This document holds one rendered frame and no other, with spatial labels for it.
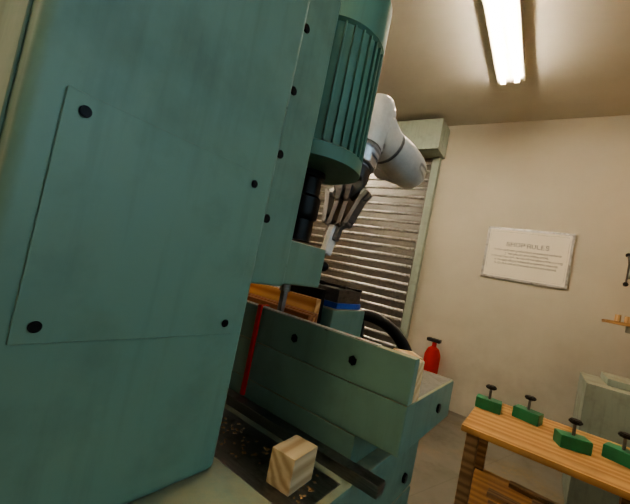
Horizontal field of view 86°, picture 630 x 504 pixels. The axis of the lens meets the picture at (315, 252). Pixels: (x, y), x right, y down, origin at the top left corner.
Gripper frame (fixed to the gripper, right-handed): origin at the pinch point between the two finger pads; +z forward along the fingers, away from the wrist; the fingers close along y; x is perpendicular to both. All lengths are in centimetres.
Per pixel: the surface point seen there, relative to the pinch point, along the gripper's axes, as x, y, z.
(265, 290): -11.2, -2.8, 17.1
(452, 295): 265, -39, -61
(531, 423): 137, 41, 23
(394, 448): -18.7, 32.8, 31.2
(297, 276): -20.1, 11.3, 14.5
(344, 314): -0.6, 10.5, 15.9
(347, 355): -20.8, 24.5, 23.4
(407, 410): -19.7, 33.4, 26.7
